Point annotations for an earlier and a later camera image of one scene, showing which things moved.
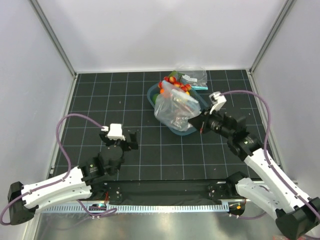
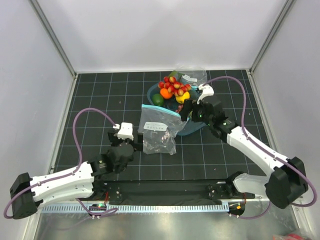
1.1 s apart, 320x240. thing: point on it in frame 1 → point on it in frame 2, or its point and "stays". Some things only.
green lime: [154, 97] stays
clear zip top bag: [176, 106] → [159, 128]
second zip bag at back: [195, 76] stays
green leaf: [175, 73] stays
